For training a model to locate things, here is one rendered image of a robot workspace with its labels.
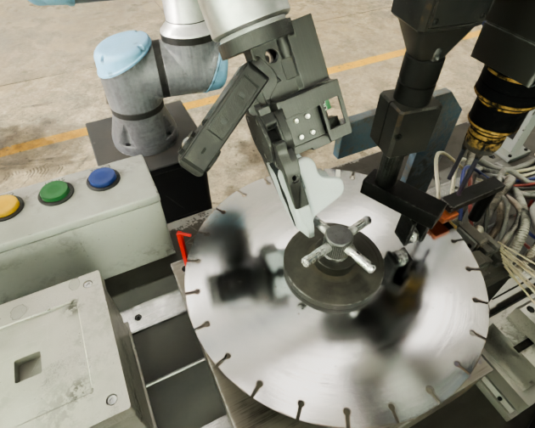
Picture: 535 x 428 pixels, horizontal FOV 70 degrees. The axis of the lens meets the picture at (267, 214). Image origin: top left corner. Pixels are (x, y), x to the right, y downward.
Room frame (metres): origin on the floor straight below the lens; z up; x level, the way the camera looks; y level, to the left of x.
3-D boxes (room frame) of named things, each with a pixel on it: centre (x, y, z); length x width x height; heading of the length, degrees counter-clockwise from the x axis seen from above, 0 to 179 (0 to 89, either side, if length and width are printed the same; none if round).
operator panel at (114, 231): (0.40, 0.31, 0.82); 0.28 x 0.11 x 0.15; 117
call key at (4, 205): (0.38, 0.38, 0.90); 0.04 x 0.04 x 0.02
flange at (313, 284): (0.25, -0.07, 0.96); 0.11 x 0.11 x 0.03
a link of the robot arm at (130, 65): (0.76, 0.29, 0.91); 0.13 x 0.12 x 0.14; 106
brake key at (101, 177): (0.44, 0.26, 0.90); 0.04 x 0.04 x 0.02
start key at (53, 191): (0.41, 0.32, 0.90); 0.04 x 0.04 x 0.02
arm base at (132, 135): (0.76, 0.29, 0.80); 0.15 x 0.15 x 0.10
